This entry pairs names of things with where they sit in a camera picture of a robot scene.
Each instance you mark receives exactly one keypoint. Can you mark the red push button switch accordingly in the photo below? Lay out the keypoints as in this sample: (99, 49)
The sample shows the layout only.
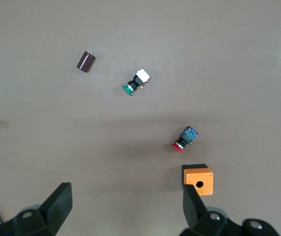
(186, 138)

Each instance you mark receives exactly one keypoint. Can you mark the dark maroon capacitor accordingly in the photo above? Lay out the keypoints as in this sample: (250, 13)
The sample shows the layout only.
(86, 62)

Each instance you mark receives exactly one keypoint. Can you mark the orange button enclosure box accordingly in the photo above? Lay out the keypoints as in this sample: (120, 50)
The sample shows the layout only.
(199, 175)

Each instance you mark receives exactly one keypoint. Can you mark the green push button switch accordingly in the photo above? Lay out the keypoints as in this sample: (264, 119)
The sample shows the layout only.
(136, 82)

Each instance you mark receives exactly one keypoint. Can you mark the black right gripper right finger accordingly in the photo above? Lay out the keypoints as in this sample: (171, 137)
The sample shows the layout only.
(204, 223)

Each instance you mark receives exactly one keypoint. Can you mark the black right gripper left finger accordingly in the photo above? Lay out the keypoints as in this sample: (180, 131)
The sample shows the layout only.
(52, 211)

